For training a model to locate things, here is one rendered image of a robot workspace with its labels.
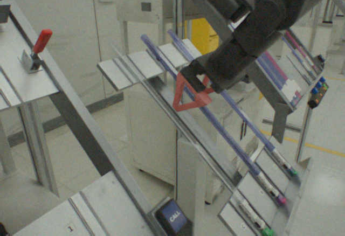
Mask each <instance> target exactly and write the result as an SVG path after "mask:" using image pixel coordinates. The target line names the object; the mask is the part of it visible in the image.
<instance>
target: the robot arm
mask: <svg viewBox="0 0 345 236"><path fill-rule="evenodd" d="M204 1H205V2H206V4H207V5H208V6H209V7H210V8H211V9H212V10H213V12H215V13H216V15H217V16H218V17H219V18H220V19H221V20H222V21H223V22H224V23H225V24H226V25H229V24H231V23H232V22H233V23H236V22H238V21H239V20H241V19H242V18H243V17H244V16H245V15H246V14H247V12H248V11H250V13H249V14H248V15H247V16H246V17H245V18H244V19H243V20H242V21H241V23H240V24H239V25H238V26H237V27H236V28H235V29H234V31H233V32H231V33H230V34H229V35H228V37H227V38H226V39H225V40H224V41H223V42H222V43H221V44H220V45H219V46H218V48H217V49H216V50H215V51H212V52H209V53H207V54H204V55H201V56H199V57H197V58H196V59H194V60H193V61H192V62H191V63H190V64H189V65H188V66H186V67H183V68H182V69H181V70H180V71H179V72H178V74H177V81H176V92H175V97H174V102H173V105H172V106H173V108H174V109H175V110H176V112H180V111H183V110H187V109H191V108H198V107H204V106H207V105H208V104H210V103H211V102H212V100H211V98H210V97H209V96H208V94H210V93H213V92H216V93H217V94H220V93H221V92H222V91H223V90H224V89H227V91H228V89H230V88H231V87H233V86H234V85H236V84H238V83H239V82H241V81H242V79H243V78H244V77H245V75H246V72H245V70H246V69H247V68H248V67H249V66H250V65H251V64H252V63H254V62H255V60H256V59H257V58H258V57H259V56H261V55H262V54H263V53H265V52H266V51H267V50H268V49H269V48H270V47H272V45H273V44H274V43H276V42H277V41H278V40H279V39H280V38H281V37H282V36H284V35H285V33H286V29H288V28H290V27H291V26H292V25H294V24H295V23H296V22H297V21H298V20H299V19H300V18H302V17H303V16H304V15H305V14H306V13H308V12H309V11H310V10H311V9H312V8H313V7H315V6H316V5H317V4H318V3H320V2H321V1H322V0H204ZM202 74H205V77H204V80H203V81H202V83H201V81H200V80H199V78H198V77H197V75H202ZM209 81H211V82H212V84H211V85H210V88H207V85H208V83H209ZM185 85H186V86H187V87H188V88H189V89H190V91H191V92H192V93H193V94H194V96H195V97H194V99H195V101H193V102H189V103H186V104H183V105H180V104H179V102H180V98H181V97H182V93H183V90H184V86H185Z"/></svg>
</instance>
